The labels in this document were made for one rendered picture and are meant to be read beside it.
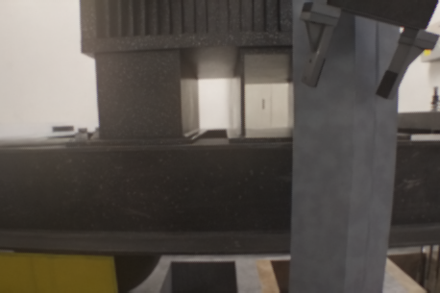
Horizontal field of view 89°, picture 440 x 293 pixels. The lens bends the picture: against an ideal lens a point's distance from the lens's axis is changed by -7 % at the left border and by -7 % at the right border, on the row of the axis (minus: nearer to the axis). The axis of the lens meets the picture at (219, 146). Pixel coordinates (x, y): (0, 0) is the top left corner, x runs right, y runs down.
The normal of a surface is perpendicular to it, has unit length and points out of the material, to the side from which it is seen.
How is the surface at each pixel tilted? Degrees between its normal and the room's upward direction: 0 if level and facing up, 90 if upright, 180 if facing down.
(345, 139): 90
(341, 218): 90
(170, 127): 90
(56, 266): 90
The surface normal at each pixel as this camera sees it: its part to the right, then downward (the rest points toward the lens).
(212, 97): -0.02, 0.11
